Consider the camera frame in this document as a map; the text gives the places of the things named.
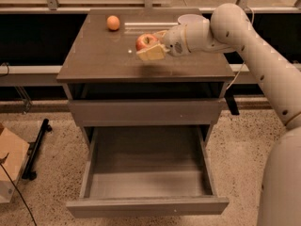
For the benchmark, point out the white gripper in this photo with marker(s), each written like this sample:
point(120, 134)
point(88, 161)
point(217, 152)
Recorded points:
point(175, 40)

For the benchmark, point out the red apple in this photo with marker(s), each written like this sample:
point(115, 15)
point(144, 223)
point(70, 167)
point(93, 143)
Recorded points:
point(144, 41)

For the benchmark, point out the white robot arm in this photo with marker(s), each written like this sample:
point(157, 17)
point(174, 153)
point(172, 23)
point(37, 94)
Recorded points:
point(230, 30)

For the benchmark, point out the grey drawer cabinet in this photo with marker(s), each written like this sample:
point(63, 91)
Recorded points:
point(102, 65)

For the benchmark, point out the closed grey top drawer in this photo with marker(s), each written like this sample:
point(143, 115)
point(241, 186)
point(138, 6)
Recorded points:
point(145, 112)

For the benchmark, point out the open grey middle drawer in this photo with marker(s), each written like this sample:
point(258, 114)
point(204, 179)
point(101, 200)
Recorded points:
point(147, 171)

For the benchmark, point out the white ceramic bowl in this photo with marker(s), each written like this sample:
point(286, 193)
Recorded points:
point(191, 18)

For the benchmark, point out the orange fruit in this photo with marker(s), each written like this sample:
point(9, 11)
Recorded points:
point(113, 23)

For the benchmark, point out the cardboard box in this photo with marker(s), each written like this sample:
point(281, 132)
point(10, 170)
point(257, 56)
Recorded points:
point(13, 154)

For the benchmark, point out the black metal stand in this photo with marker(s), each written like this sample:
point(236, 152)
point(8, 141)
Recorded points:
point(33, 151)

